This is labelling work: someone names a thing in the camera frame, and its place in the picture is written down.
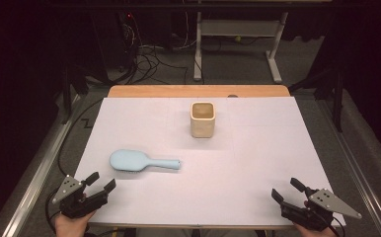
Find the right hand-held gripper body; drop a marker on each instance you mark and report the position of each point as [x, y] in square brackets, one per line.
[326, 200]

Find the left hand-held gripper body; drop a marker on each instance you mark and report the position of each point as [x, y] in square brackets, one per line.
[76, 202]

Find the light blue hairbrush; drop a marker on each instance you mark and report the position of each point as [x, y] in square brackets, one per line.
[129, 160]

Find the beige square cup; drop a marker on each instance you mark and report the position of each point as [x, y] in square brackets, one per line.
[202, 126]

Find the person's left hand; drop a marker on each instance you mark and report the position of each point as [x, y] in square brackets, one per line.
[70, 227]

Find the person's right hand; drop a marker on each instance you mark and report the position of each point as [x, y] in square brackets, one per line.
[317, 233]

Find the white board sheet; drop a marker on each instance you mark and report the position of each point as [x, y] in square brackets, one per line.
[211, 184]

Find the black stand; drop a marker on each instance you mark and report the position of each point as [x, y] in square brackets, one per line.
[337, 105]
[67, 98]

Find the dark table grommet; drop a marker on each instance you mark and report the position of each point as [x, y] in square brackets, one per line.
[232, 96]

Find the yellow-green ball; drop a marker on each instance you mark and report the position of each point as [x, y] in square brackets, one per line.
[238, 38]

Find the dark equipment with red light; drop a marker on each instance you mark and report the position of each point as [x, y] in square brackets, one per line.
[129, 15]

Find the metal floor rail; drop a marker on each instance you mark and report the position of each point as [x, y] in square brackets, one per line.
[37, 177]
[359, 177]

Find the white desk frame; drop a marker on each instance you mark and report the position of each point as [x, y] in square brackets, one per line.
[241, 28]

